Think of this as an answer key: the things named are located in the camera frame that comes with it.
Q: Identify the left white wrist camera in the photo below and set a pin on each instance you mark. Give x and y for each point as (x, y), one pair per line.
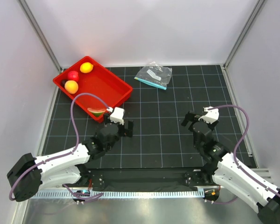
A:
(116, 115)

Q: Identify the aluminium frame post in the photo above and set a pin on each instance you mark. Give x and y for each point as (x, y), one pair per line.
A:
(33, 22)
(245, 30)

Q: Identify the right aluminium frame post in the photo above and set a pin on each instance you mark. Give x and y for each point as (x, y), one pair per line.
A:
(245, 30)

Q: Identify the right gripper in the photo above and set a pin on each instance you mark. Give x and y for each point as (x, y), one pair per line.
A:
(189, 116)

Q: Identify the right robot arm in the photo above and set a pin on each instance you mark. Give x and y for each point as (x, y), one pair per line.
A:
(223, 168)

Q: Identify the black grid mat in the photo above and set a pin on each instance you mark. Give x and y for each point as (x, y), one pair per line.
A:
(159, 140)

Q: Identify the orange peach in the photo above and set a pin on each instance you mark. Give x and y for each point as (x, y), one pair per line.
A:
(71, 86)

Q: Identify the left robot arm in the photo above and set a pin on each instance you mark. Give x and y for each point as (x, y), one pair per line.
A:
(31, 174)

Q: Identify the dark plum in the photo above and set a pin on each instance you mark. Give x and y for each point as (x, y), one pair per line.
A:
(63, 82)

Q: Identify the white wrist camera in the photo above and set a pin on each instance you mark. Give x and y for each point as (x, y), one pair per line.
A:
(116, 115)
(211, 116)

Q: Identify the clear zip top bag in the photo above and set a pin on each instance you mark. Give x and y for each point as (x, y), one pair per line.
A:
(155, 75)

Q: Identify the red plastic tray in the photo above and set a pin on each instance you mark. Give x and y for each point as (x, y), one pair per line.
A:
(100, 82)

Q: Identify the red apple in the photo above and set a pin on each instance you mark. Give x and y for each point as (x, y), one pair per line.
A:
(73, 75)

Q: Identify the yellow lemon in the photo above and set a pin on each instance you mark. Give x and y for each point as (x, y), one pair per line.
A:
(86, 67)

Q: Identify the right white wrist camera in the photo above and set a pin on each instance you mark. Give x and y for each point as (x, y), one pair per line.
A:
(211, 116)

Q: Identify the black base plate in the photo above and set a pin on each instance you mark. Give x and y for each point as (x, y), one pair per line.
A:
(149, 179)

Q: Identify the left aluminium frame post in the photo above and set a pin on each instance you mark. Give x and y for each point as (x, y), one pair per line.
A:
(33, 22)

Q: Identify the watermelon slice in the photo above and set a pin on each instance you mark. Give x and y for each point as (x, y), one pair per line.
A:
(96, 112)

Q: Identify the slotted cable duct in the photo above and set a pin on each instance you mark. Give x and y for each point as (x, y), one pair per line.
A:
(65, 194)

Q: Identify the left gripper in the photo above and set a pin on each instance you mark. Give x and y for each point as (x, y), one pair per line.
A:
(129, 131)

